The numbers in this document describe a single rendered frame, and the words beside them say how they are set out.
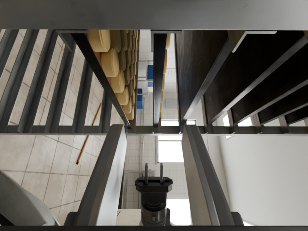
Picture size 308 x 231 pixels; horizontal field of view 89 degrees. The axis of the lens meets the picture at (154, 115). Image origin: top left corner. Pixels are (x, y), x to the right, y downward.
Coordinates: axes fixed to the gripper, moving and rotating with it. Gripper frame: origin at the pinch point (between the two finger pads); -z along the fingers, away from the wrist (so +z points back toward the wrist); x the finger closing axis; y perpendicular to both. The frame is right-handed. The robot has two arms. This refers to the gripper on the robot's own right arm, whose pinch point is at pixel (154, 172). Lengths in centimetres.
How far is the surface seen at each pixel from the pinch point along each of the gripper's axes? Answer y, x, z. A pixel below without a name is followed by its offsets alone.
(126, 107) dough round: 5.0, -7.7, -22.1
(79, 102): -8.7, -27.2, -22.1
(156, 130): -4.8, 0.9, -12.9
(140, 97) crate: -407, -39, 0
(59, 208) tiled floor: -92, -95, 93
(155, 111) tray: 8.6, 0.2, -21.8
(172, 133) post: -4.6, 6.3, -12.0
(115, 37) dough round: 18.1, -7.1, -36.4
